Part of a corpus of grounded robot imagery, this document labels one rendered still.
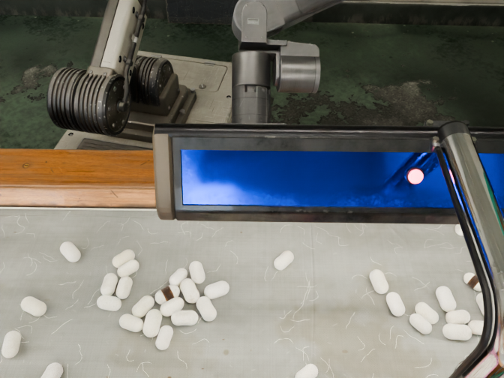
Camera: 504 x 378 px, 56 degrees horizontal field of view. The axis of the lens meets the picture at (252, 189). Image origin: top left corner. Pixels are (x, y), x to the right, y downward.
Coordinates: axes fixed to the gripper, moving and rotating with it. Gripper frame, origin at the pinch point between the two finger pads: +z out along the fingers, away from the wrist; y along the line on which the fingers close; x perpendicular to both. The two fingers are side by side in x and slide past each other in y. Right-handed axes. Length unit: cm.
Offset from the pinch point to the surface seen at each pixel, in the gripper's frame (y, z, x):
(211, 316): -5.2, 17.4, -4.9
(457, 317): 28.2, 17.4, -4.6
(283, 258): 4.9, 10.3, 0.8
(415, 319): 22.4, 17.8, -4.7
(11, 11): -135, -101, 186
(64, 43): -100, -79, 171
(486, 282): 14.6, 6.4, -41.5
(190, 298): -8.2, 15.4, -3.4
